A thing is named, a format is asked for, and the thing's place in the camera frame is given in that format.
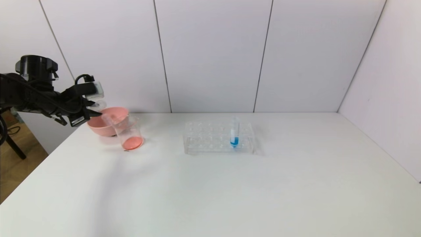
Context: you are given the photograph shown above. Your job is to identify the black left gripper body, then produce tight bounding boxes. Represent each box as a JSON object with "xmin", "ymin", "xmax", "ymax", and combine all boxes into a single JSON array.
[{"xmin": 54, "ymin": 92, "xmax": 90, "ymax": 127}]

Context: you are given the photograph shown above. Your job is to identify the test tube with red pigment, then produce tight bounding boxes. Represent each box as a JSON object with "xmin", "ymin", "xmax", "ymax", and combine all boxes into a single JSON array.
[{"xmin": 101, "ymin": 114, "xmax": 118, "ymax": 136}]

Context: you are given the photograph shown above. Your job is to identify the test tube with yellow pigment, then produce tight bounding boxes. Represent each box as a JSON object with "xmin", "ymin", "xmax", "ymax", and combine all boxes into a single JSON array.
[{"xmin": 88, "ymin": 100, "xmax": 108, "ymax": 112}]

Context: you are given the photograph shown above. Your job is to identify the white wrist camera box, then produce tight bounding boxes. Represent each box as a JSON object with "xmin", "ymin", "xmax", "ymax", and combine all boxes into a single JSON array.
[{"xmin": 73, "ymin": 81, "xmax": 105, "ymax": 101}]

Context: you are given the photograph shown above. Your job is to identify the test tube with blue pigment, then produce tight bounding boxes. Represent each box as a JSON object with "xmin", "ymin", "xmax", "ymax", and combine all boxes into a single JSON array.
[{"xmin": 230, "ymin": 117, "xmax": 240, "ymax": 148}]

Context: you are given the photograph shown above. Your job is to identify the clear acrylic test tube rack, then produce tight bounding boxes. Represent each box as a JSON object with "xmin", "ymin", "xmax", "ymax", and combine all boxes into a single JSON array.
[{"xmin": 183, "ymin": 121, "xmax": 256, "ymax": 154}]

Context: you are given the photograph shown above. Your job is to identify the black metal stand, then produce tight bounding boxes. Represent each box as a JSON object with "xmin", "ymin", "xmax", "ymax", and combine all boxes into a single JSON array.
[{"xmin": 0, "ymin": 112, "xmax": 27, "ymax": 161}]

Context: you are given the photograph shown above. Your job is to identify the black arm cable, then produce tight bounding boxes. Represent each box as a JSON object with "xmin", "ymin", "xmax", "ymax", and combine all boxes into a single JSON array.
[{"xmin": 0, "ymin": 74, "xmax": 96, "ymax": 147}]

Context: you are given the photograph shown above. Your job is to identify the clear glass beaker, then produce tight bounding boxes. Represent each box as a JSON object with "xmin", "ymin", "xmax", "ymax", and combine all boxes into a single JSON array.
[{"xmin": 113, "ymin": 116, "xmax": 144, "ymax": 151}]

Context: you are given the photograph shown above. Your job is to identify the pink plastic bowl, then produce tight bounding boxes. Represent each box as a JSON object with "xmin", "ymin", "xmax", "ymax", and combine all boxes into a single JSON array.
[{"xmin": 87, "ymin": 107, "xmax": 129, "ymax": 137}]

